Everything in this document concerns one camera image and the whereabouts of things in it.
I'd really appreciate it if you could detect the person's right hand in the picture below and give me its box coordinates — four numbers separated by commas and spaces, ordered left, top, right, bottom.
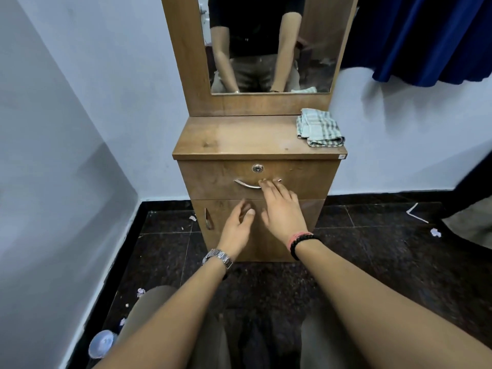
258, 178, 310, 249

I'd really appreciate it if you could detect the person's left hand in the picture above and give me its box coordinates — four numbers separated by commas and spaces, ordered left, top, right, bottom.
216, 199, 256, 262

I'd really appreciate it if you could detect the curved silver drawer handle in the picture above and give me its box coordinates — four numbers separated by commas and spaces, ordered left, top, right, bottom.
234, 178, 283, 190

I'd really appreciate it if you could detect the person's left forearm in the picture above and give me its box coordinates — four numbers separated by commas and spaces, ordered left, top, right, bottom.
92, 261, 231, 369

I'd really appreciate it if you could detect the person's right forearm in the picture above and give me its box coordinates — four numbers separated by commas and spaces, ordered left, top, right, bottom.
296, 239, 492, 369

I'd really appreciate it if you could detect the wooden drawer front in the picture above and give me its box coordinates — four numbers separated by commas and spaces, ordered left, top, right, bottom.
178, 159, 341, 201

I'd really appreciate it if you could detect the wooden cabinet door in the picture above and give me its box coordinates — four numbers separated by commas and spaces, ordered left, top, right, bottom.
191, 198, 327, 263

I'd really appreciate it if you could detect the pink wrist band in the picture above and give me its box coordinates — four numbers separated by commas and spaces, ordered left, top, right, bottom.
286, 231, 310, 252

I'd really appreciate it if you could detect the silver metal wristwatch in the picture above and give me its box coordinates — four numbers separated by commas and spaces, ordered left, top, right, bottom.
202, 248, 234, 270

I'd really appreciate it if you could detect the wooden dressing table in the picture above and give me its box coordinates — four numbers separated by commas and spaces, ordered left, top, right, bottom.
161, 0, 360, 263

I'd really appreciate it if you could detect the folded checked cloth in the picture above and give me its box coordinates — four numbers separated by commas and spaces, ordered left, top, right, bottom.
296, 108, 346, 148

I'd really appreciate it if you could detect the white paper strip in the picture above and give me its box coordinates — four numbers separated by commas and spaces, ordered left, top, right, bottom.
406, 202, 429, 224

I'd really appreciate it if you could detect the beige fabric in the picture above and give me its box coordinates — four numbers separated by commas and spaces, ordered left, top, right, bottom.
441, 195, 492, 251

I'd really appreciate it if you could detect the dark furniture edge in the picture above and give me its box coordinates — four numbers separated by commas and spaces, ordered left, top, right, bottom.
440, 149, 492, 220

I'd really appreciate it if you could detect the round clear plastic lid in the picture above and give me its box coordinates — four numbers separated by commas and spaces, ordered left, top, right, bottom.
88, 330, 118, 360

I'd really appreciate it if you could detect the dark blue curtain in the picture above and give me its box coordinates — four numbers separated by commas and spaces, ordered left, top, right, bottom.
340, 0, 492, 88

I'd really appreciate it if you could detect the black beaded bracelet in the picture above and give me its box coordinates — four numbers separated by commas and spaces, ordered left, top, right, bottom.
290, 233, 322, 262

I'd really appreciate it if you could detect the rectangular wall mirror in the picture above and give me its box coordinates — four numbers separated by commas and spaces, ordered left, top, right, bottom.
198, 0, 356, 96

